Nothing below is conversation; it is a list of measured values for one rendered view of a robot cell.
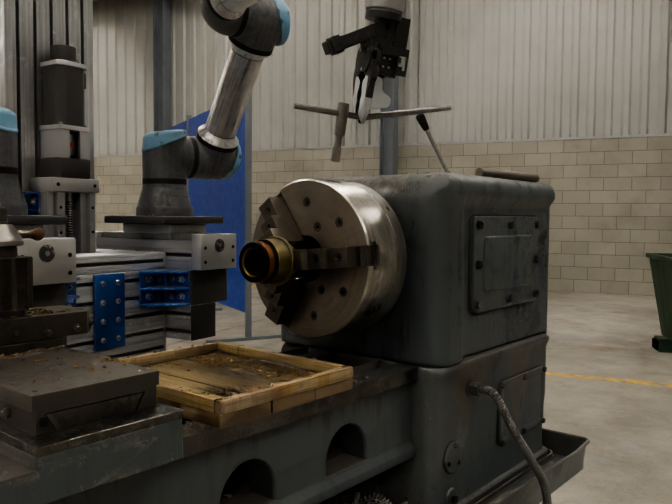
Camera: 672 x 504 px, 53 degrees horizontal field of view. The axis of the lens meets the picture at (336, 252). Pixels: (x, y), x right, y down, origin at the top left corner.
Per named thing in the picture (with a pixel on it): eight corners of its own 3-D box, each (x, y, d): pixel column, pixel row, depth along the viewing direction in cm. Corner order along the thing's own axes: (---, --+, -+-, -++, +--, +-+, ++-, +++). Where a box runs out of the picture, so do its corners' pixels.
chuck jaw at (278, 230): (302, 252, 138) (278, 204, 142) (317, 238, 136) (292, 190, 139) (262, 254, 130) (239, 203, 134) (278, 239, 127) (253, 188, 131)
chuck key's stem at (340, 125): (331, 161, 132) (340, 102, 131) (328, 160, 135) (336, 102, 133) (342, 162, 133) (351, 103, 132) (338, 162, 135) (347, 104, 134)
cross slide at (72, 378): (4, 358, 112) (4, 331, 112) (160, 406, 85) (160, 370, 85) (-112, 376, 99) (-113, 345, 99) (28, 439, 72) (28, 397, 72)
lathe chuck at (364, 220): (272, 309, 153) (290, 170, 148) (383, 352, 133) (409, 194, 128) (242, 313, 146) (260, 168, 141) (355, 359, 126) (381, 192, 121)
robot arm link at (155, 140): (134, 179, 184) (134, 129, 183) (180, 181, 192) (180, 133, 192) (152, 177, 175) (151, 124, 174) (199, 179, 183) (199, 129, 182)
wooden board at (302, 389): (217, 359, 141) (217, 340, 141) (353, 388, 118) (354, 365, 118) (84, 386, 118) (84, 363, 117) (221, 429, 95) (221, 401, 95)
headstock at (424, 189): (407, 314, 209) (409, 187, 207) (558, 332, 178) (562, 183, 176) (269, 340, 163) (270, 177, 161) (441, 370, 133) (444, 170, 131)
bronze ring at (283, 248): (270, 235, 132) (234, 236, 125) (305, 236, 126) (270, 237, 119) (270, 283, 133) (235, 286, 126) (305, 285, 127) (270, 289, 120)
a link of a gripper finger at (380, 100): (389, 126, 132) (396, 78, 131) (362, 122, 130) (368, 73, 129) (383, 126, 135) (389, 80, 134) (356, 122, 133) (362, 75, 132)
